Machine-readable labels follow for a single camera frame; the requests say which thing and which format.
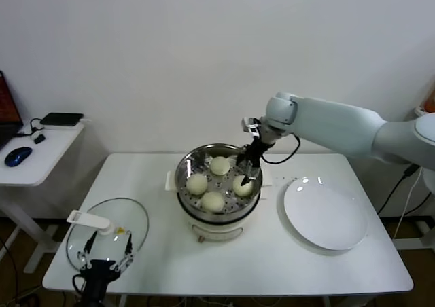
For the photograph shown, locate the black power cable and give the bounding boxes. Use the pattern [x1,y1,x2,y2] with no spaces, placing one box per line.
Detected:
[377,164,434,216]

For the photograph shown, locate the perforated steel steamer basket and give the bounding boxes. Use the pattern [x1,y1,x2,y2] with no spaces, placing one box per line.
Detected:
[165,143,273,221]

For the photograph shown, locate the orange object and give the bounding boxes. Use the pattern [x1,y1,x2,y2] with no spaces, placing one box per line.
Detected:
[421,82,435,113]

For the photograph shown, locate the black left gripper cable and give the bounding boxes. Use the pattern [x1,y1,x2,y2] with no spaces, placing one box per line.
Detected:
[71,274,86,293]

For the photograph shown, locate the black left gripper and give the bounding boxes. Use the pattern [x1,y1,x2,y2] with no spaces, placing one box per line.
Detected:
[77,231,135,289]

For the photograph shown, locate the white steamed baozi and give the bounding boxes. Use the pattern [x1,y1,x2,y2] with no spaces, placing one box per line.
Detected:
[186,174,209,196]
[232,175,254,198]
[209,156,231,176]
[201,190,225,213]

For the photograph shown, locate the white side desk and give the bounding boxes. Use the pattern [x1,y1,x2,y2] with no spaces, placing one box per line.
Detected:
[0,118,88,274]

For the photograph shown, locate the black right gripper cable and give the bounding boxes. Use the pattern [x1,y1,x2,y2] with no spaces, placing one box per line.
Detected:
[260,135,302,164]

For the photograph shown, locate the flat black box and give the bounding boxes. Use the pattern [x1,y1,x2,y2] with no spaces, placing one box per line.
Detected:
[39,112,84,127]

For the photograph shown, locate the white round plate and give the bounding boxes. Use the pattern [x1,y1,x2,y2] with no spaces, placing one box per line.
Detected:
[277,175,370,253]

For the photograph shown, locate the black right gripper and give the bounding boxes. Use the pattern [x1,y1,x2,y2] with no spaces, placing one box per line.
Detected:
[236,135,270,187]

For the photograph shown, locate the glass lid with white handle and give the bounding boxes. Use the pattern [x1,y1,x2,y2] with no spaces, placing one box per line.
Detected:
[65,197,150,270]

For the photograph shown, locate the white power cable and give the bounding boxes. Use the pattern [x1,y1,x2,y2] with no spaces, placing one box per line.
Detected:
[394,170,424,240]

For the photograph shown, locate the black cable with adapter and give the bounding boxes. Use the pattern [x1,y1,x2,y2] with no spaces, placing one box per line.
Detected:
[13,118,47,144]

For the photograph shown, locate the black floor cable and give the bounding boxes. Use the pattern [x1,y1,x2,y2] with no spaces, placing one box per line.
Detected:
[0,237,20,301]

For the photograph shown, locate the black laptop with red screen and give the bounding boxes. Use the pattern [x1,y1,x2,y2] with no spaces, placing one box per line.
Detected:
[0,71,24,151]

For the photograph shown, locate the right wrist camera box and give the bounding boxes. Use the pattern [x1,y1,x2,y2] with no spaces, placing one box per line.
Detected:
[241,116,262,137]

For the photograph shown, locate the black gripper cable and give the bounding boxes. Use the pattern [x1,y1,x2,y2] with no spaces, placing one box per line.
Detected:
[260,135,302,164]
[71,274,86,293]

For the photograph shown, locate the white electric cooker pot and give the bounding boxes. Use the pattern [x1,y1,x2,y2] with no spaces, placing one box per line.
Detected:
[176,186,269,244]

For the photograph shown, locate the blue computer mouse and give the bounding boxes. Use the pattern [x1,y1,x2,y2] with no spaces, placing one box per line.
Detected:
[4,146,33,168]

